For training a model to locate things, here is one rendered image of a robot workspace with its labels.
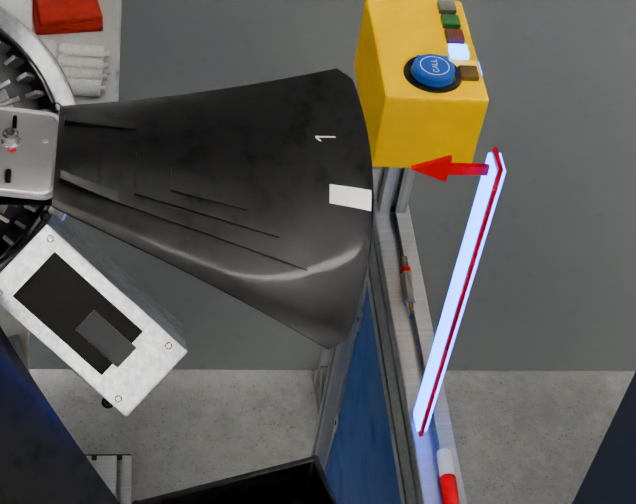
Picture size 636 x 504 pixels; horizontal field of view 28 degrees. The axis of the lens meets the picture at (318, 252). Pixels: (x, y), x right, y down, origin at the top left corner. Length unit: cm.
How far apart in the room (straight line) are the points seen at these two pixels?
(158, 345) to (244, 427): 121
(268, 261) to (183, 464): 131
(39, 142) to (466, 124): 45
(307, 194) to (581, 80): 99
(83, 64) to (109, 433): 88
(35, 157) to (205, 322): 125
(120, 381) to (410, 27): 47
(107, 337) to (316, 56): 83
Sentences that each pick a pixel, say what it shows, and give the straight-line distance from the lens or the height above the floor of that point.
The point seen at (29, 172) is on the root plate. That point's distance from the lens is 88.
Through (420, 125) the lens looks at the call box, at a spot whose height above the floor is 104.
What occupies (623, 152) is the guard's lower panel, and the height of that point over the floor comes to 58.
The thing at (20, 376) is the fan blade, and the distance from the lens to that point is 96.
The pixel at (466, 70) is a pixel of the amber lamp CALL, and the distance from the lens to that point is 120.
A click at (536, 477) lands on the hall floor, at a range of 225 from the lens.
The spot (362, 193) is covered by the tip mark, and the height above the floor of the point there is 116.
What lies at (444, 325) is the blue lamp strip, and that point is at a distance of 105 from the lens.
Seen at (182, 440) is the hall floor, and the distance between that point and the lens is 219.
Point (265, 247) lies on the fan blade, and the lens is 88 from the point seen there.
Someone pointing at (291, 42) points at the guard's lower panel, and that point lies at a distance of 172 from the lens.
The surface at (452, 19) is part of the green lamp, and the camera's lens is 126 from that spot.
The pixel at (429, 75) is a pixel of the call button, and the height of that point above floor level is 108.
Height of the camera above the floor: 178
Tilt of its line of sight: 46 degrees down
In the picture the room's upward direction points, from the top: 10 degrees clockwise
